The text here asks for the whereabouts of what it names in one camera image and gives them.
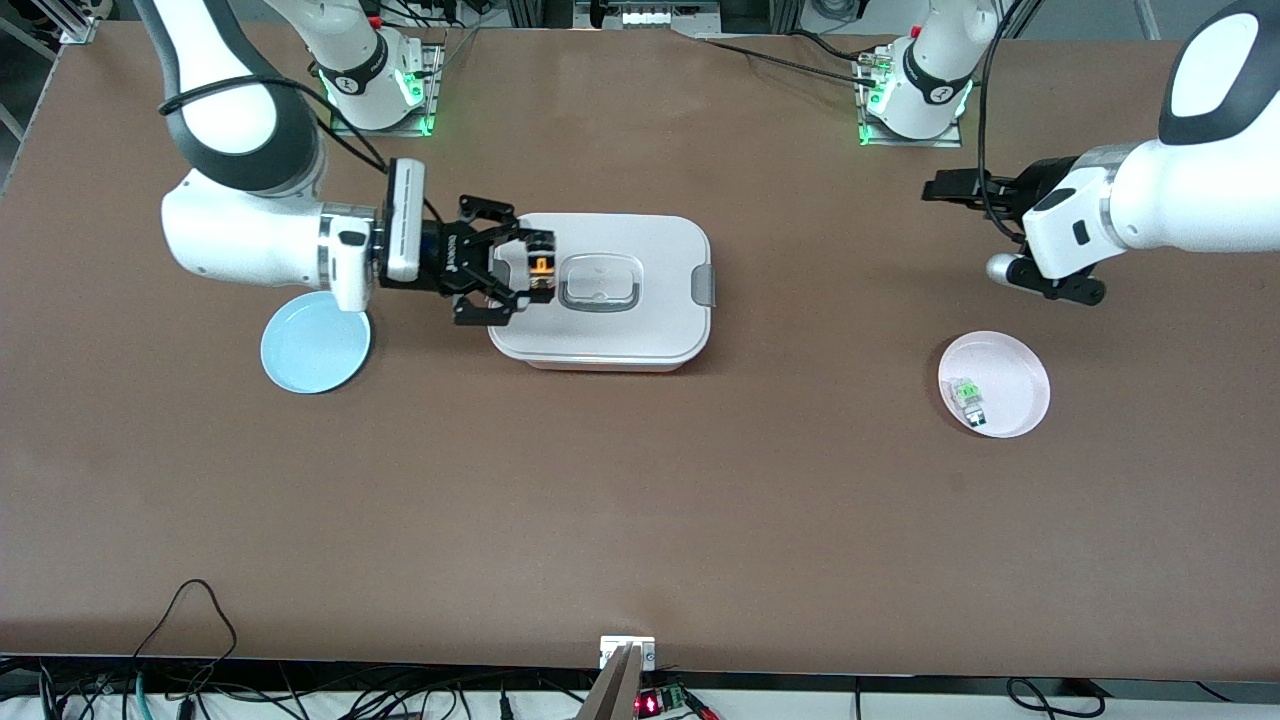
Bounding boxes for light blue round plate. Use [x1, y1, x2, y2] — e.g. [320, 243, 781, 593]
[260, 291, 372, 395]

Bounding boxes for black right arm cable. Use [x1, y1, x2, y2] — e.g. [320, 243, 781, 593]
[158, 75, 447, 227]

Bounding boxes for aluminium frame profile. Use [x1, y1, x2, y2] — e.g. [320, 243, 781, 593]
[30, 0, 107, 47]

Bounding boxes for pale pink round plate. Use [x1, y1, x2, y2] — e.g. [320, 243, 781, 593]
[938, 331, 1052, 439]

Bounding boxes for thin grey cable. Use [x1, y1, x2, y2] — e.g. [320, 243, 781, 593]
[428, 27, 483, 79]

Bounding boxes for black looped cable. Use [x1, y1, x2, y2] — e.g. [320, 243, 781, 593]
[130, 579, 239, 691]

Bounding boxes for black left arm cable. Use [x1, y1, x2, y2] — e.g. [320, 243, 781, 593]
[978, 0, 1031, 244]

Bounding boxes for green and clear switch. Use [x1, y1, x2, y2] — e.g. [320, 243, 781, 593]
[950, 377, 989, 428]

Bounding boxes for circuit board with red display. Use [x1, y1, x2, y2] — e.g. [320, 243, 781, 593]
[635, 684, 693, 719]

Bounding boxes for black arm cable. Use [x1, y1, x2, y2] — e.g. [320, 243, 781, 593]
[978, 0, 1031, 244]
[158, 75, 447, 227]

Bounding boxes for aluminium camera support bar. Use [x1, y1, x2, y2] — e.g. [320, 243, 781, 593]
[578, 643, 646, 720]

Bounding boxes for white lidded box grey clips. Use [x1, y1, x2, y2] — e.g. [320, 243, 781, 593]
[486, 212, 717, 373]

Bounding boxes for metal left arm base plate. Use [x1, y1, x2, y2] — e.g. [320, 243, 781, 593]
[855, 50, 964, 149]

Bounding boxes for small white mounting plate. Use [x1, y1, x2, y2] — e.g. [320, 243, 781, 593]
[600, 636, 656, 669]

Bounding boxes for black device with white light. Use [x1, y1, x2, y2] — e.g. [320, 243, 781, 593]
[588, 0, 723, 30]

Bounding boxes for black curled cable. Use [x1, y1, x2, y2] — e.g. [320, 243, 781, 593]
[1005, 678, 1111, 719]

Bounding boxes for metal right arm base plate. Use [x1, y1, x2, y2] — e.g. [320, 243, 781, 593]
[329, 40, 447, 138]

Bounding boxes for long black table cable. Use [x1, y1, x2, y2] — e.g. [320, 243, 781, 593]
[690, 36, 883, 89]

